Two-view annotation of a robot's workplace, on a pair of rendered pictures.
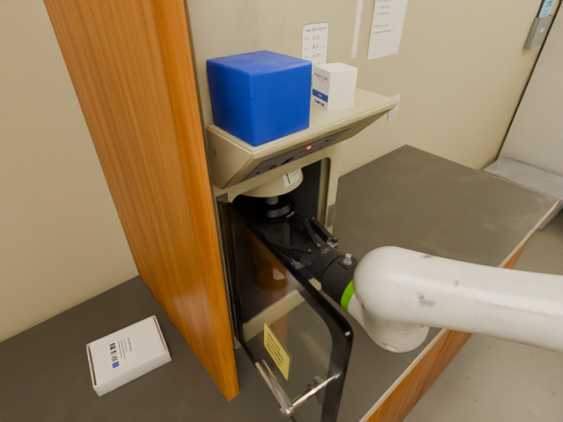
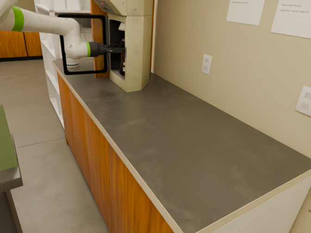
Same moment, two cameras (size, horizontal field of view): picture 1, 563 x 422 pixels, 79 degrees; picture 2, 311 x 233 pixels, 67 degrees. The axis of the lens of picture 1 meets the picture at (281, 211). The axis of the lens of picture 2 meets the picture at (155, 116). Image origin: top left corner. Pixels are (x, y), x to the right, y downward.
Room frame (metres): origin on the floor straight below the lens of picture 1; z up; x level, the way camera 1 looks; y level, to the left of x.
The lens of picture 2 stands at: (1.08, -1.54, 1.51)
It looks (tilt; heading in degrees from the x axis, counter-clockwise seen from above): 27 degrees down; 98
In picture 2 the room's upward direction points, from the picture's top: 4 degrees clockwise
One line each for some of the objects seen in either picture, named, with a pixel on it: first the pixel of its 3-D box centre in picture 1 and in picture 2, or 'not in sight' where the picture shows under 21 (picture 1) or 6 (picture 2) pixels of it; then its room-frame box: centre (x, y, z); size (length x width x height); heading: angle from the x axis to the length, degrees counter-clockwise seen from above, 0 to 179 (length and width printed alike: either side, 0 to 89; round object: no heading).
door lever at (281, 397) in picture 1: (284, 382); not in sight; (0.26, 0.00, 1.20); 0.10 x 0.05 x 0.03; 33
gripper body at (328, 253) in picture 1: (319, 259); (104, 48); (0.52, -0.08, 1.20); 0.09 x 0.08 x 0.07; 39
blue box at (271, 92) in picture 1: (260, 95); not in sight; (0.47, 0.03, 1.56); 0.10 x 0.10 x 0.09; 41
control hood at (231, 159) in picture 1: (309, 140); (107, 4); (0.53, -0.05, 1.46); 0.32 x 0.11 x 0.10; 131
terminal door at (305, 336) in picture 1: (275, 339); (84, 45); (0.34, 0.01, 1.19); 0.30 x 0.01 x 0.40; 33
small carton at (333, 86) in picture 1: (333, 86); not in sight; (0.56, -0.08, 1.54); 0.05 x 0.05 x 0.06; 26
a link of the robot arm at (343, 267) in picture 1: (346, 278); (93, 48); (0.46, -0.13, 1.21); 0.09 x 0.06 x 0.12; 129
